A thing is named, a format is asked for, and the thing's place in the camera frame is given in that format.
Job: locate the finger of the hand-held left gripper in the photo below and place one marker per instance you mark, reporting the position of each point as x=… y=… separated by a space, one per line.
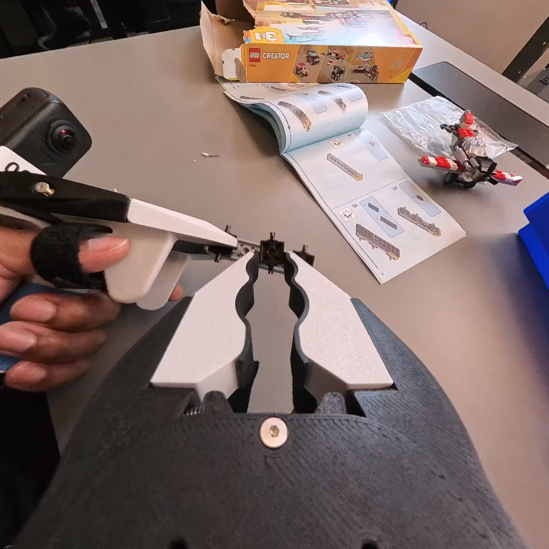
x=171 y=218

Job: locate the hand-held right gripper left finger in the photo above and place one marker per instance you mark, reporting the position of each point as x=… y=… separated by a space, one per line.
x=201 y=343

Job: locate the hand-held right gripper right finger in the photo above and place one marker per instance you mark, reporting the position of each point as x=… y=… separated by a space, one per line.
x=343 y=343

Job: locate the brick beam with black pins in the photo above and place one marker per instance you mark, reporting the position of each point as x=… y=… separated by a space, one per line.
x=248 y=247

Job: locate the small black connector brick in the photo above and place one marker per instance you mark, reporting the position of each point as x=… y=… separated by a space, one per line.
x=272 y=251

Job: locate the person's left hand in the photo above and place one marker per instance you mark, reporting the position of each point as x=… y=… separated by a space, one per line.
x=51 y=326

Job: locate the pale blue instruction booklet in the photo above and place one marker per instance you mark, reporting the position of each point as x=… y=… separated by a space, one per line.
x=343 y=171

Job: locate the black chair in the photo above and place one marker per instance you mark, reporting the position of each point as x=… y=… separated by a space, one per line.
x=85 y=21

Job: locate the blue plastic bin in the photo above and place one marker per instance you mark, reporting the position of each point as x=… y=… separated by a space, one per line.
x=538 y=244

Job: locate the red white toy plane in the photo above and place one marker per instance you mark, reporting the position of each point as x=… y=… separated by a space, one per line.
x=467 y=158

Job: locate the yellow toy brick box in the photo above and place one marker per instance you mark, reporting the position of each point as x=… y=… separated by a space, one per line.
x=334 y=55

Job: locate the clear plastic bag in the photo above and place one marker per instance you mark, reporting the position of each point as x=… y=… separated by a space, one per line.
x=411 y=120

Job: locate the black flat panel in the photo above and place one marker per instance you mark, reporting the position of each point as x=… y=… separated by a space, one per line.
x=493 y=98

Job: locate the grey side table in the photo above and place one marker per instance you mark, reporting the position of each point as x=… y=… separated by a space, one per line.
x=463 y=25

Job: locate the black metal frame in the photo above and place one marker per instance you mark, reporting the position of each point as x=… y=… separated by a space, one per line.
x=529 y=55

